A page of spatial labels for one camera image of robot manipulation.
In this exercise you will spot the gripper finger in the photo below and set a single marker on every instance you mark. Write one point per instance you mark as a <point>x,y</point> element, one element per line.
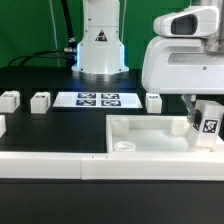
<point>189,101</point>

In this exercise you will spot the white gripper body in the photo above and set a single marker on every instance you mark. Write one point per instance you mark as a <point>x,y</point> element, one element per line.
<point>181,66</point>

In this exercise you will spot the white square tabletop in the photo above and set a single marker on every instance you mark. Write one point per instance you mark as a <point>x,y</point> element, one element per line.
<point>144,134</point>

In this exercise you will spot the white sheet with tags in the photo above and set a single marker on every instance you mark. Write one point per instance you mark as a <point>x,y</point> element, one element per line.
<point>97,100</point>

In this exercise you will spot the white U-shaped fence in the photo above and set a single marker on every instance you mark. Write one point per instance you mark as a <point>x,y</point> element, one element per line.
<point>112,165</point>

